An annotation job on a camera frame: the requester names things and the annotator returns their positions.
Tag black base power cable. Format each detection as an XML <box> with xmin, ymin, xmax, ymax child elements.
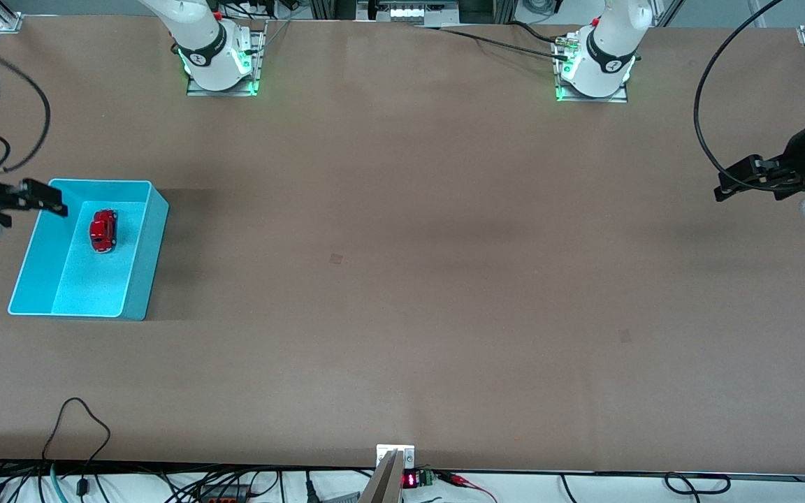
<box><xmin>416</xmin><ymin>21</ymin><xmax>572</xmax><ymax>62</ymax></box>

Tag grey camera mount bar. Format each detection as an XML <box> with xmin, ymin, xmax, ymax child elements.
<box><xmin>357</xmin><ymin>451</ymin><xmax>404</xmax><ymax>503</ymax></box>

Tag lit control equipment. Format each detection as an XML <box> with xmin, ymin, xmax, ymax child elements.
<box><xmin>357</xmin><ymin>0</ymin><xmax>460</xmax><ymax>26</ymax></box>

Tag black coiled cable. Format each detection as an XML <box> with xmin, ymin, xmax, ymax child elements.
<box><xmin>664</xmin><ymin>473</ymin><xmax>732</xmax><ymax>495</ymax></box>

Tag blue plastic box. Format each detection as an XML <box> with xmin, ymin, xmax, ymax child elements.
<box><xmin>8</xmin><ymin>179</ymin><xmax>170</xmax><ymax>322</ymax></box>

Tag red beetle toy car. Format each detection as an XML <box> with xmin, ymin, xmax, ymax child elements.
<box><xmin>89</xmin><ymin>209</ymin><xmax>118</xmax><ymax>254</ymax></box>

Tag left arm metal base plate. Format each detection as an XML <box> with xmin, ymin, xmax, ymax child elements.
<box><xmin>553</xmin><ymin>35</ymin><xmax>629</xmax><ymax>103</ymax></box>

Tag red clip wires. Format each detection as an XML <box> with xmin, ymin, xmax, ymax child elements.
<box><xmin>437</xmin><ymin>472</ymin><xmax>498</xmax><ymax>503</ymax></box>

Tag silver mount plate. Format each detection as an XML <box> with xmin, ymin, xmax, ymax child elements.
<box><xmin>376</xmin><ymin>444</ymin><xmax>416</xmax><ymax>469</ymax></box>

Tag black looped cable with ferrite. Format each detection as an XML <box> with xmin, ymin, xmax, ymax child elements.
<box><xmin>43</xmin><ymin>398</ymin><xmax>111</xmax><ymax>498</ymax></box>

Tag orange power strip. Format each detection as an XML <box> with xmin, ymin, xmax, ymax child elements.
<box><xmin>196</xmin><ymin>484</ymin><xmax>250</xmax><ymax>503</ymax></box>

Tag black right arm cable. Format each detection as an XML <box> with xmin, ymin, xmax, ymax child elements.
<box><xmin>0</xmin><ymin>35</ymin><xmax>52</xmax><ymax>175</ymax></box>

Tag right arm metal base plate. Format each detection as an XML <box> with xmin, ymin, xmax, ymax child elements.
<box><xmin>186</xmin><ymin>21</ymin><xmax>264</xmax><ymax>97</ymax></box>

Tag aluminium corner bracket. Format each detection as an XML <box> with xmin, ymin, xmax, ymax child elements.
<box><xmin>0</xmin><ymin>0</ymin><xmax>24</xmax><ymax>34</ymax></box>

